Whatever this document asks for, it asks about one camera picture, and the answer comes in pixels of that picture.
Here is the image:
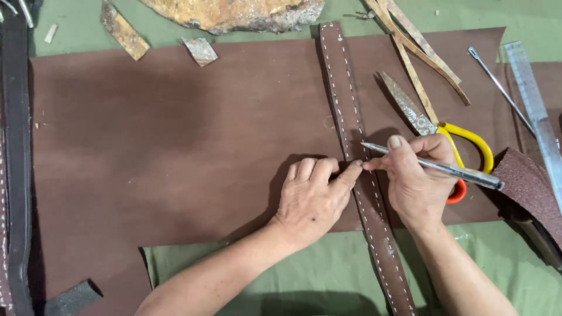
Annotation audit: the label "green cloth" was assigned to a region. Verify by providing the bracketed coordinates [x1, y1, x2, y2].
[28, 0, 562, 316]

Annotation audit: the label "tan leather strip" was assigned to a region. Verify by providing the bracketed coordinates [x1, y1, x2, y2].
[385, 0, 462, 85]
[392, 34, 440, 126]
[364, 0, 472, 106]

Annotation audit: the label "person's left hand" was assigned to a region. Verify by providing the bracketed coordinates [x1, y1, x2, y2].
[274, 157, 364, 247]

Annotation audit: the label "silver pen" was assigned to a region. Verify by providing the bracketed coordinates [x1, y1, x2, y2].
[361, 142, 506, 192]

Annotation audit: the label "reddish brown sandpaper sheet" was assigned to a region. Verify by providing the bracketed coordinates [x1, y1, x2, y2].
[491, 147, 562, 252]

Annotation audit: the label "large brown leather sheet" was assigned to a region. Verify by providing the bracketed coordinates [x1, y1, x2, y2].
[28, 27, 520, 316]

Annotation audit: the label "steel ruler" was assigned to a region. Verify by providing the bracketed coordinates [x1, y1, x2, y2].
[503, 41, 562, 213]

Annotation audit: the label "metal rod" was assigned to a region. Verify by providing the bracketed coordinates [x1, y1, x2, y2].
[17, 0, 35, 29]

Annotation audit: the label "grey sandpaper piece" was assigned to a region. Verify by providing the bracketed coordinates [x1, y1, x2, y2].
[43, 279, 103, 316]

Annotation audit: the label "brown white-stitched leather strap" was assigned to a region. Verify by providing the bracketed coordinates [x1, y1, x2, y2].
[319, 21, 418, 316]

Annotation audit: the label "thin metal awl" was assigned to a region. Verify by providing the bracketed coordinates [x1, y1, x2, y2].
[467, 47, 537, 138]

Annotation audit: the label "person's right hand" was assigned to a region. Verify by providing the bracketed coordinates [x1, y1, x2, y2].
[364, 134, 459, 230]

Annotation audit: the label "dark stitched strap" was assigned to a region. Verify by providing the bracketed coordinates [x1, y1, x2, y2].
[0, 127, 15, 316]

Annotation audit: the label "yellow and orange handled scissors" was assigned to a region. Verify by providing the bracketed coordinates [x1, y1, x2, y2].
[378, 71, 495, 205]

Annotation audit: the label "black leather belt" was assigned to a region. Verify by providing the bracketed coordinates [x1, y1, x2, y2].
[0, 9, 37, 316]

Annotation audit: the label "large tan rawhide piece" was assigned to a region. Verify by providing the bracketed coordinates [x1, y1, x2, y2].
[139, 0, 326, 36]

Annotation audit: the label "small grey leather scrap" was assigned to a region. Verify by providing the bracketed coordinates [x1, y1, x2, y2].
[180, 37, 219, 68]

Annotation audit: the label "tan leather offcut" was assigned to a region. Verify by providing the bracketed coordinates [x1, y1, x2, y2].
[100, 0, 151, 61]

